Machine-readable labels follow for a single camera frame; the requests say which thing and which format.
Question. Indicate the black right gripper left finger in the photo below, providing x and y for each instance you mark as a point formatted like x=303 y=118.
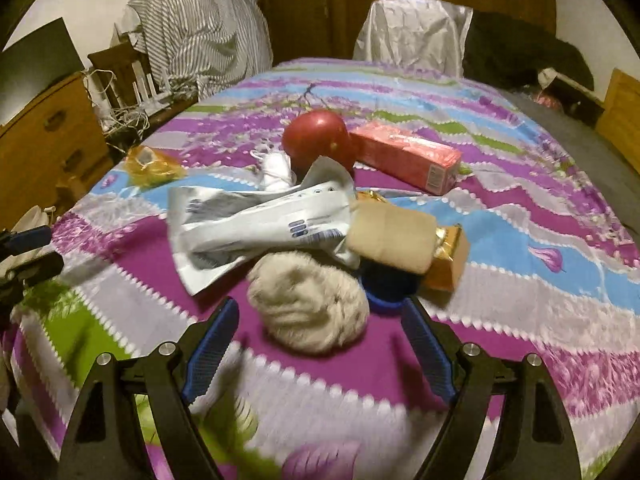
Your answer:
x=104 y=436

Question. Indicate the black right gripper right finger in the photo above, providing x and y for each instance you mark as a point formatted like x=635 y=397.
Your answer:
x=533 y=440

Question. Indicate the white blue wrapper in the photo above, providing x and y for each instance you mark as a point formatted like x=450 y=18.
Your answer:
x=211 y=231

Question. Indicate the gold foil box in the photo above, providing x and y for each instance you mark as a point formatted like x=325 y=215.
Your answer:
x=450 y=255

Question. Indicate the blue bottle cap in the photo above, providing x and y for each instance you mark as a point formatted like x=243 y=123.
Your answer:
x=387 y=288

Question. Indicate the beige cloth roll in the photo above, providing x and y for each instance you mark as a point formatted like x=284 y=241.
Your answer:
x=393 y=236

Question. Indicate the beige fuzzy ball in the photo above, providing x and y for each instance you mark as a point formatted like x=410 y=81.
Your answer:
x=306 y=306

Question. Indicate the white plastic bag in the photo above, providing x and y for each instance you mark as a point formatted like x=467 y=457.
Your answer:
x=274 y=170

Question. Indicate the white plastic bucket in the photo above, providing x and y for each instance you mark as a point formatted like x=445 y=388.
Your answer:
x=34 y=218

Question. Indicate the wooden chest of drawers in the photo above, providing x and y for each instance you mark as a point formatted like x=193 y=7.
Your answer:
x=52 y=153

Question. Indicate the yellow crinkled snack wrapper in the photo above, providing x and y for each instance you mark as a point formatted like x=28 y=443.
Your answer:
x=147 y=168

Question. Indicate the dark monitor screen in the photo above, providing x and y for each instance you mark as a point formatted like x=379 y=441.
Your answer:
x=36 y=62

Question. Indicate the grey bed mattress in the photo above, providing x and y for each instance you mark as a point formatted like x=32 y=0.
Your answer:
x=615 y=178

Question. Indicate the striped grey white shirt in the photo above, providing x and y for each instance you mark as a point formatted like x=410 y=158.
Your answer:
x=201 y=47

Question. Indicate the red carton box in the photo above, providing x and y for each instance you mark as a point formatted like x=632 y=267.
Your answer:
x=431 y=166

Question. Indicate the wooden bed headboard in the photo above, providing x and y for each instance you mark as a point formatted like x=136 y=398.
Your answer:
x=620 y=121

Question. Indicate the black clothes pile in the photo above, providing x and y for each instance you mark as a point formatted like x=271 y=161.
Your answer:
x=507 y=53

